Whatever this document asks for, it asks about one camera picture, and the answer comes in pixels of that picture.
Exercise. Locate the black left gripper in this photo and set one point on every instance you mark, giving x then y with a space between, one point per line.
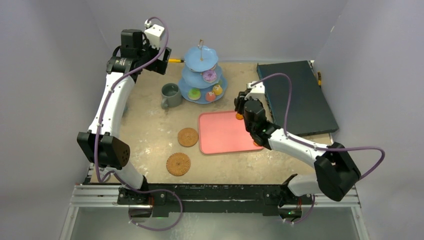
159 65

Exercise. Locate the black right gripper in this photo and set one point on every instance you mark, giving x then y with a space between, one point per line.
239 104

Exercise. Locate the brown chocolate chip cookie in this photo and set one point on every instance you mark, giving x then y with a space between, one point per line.
239 116

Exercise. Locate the yellow cupcake with cream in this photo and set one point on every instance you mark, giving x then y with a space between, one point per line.
217 89

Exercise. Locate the pink cupcake with cream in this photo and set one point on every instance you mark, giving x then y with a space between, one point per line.
210 96

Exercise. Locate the purple frosted donut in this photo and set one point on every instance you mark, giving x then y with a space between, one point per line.
209 76

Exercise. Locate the blue three-tier cake stand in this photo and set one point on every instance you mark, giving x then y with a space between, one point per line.
197 60

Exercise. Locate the green frosted donut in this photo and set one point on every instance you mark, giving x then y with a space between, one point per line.
194 94

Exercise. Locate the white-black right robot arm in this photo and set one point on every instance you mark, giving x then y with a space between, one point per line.
335 172

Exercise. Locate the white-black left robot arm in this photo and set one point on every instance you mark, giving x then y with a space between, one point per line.
139 50

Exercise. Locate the pink rectangular tray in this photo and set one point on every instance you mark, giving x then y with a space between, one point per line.
221 132

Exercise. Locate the grey-green ceramic mug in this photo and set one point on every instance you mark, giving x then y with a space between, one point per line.
171 96

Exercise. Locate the upper woven rattan coaster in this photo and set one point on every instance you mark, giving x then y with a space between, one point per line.
187 137

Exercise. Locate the woven rattan coaster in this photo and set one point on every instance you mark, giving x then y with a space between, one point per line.
187 137
178 164

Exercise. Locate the dark teal flat box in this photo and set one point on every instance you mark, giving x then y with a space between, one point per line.
309 112

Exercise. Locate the lower woven rattan coaster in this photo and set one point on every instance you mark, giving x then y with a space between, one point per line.
178 164

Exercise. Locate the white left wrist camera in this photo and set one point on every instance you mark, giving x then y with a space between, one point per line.
154 34

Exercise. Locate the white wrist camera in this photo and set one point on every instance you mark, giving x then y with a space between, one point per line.
255 90
154 34

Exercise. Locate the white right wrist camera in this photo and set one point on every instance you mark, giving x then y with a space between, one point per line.
255 90

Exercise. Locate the yellow-handled screwdriver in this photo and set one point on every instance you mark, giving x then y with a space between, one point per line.
173 60

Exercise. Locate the yellow tool at right wall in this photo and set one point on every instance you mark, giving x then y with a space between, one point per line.
319 79

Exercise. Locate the black aluminium base frame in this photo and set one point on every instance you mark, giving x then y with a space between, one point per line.
165 198

